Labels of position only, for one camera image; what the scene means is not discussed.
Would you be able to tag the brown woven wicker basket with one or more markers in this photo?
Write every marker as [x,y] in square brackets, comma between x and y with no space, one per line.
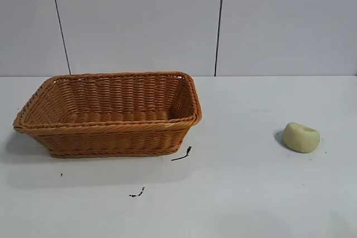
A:
[106,135]

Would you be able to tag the pale yellow-green apple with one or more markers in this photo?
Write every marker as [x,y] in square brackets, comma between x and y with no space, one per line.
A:
[299,138]

